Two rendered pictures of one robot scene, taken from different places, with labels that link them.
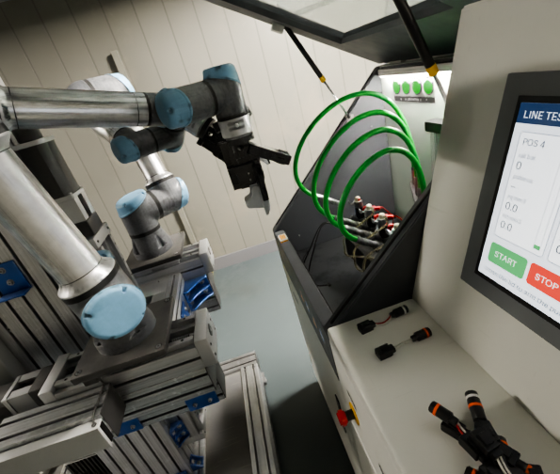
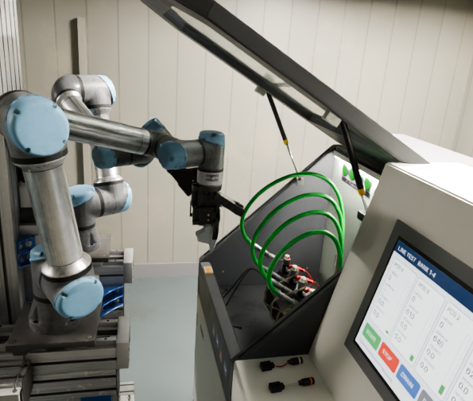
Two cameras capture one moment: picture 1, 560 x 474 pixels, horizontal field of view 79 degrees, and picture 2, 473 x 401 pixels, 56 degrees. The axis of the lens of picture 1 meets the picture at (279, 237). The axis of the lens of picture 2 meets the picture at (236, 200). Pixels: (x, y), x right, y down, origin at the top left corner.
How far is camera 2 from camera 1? 0.51 m
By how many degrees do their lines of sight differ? 11
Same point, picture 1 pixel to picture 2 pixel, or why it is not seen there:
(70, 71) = (25, 20)
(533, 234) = (387, 323)
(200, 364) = (113, 364)
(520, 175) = (389, 283)
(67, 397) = not seen: outside the picture
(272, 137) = not seen: hidden behind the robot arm
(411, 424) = not seen: outside the picture
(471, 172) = (366, 270)
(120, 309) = (86, 297)
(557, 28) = (421, 208)
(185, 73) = (147, 62)
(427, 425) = not seen: outside the picture
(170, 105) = (172, 155)
